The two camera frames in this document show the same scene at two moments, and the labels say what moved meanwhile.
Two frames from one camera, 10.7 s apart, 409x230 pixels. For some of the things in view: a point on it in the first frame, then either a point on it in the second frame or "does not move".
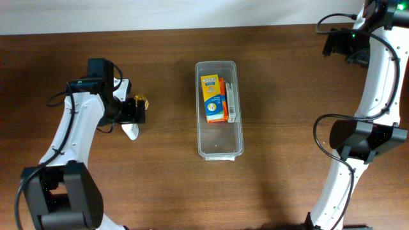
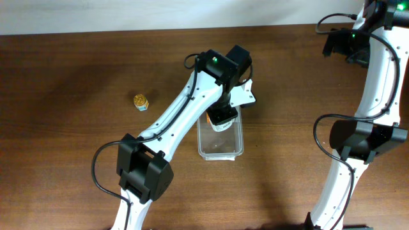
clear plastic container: (219, 141) does not move
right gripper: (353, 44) does not move
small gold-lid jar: (140, 97) does not move
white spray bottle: (131, 130) → (223, 126)
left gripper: (130, 116) → (218, 117)
